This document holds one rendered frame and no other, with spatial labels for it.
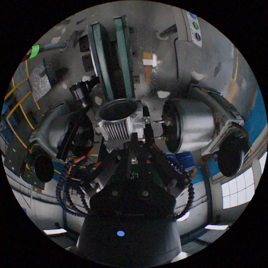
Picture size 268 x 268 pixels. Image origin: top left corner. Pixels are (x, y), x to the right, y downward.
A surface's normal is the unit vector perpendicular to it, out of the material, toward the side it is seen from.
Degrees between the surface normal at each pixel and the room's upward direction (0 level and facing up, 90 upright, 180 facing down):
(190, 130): 36
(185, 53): 0
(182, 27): 67
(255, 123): 90
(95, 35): 0
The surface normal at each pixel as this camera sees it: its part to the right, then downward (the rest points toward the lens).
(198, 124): -0.06, 0.04
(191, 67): 0.03, 0.76
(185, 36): -0.90, 0.38
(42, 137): 0.99, -0.09
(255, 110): -1.00, 0.03
